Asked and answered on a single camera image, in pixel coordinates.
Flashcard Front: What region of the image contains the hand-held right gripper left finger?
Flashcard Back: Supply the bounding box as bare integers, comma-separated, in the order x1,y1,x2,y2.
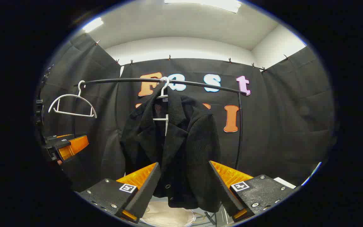
78,162,162,224

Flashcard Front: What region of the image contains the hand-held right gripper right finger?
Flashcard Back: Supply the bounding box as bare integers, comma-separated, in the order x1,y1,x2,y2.
208,160,297,223

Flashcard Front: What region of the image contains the white fabric laundry hamper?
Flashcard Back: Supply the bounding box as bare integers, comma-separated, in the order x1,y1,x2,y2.
139,197,198,227

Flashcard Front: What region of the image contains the black ribbed jacket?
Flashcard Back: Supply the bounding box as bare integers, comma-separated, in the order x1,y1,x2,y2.
120,91,222,213

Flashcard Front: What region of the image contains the white clothes hanger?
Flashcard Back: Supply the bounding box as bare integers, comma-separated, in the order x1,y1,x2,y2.
48,80,97,119
153,77,171,136

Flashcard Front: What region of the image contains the black clothes rack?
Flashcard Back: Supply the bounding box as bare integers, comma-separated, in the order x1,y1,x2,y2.
74,78,247,171

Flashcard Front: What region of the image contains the white flat object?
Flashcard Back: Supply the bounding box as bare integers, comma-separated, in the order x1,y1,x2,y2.
274,177,296,189

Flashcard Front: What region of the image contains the black backdrop cloth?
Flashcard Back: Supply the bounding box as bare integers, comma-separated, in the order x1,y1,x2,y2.
37,33,336,202

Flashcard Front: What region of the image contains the ceiling light panel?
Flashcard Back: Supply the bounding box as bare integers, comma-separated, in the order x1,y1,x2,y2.
82,17,104,33
164,0,242,14

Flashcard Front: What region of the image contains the row of black clips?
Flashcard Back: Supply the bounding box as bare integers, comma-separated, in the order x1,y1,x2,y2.
95,39,290,73

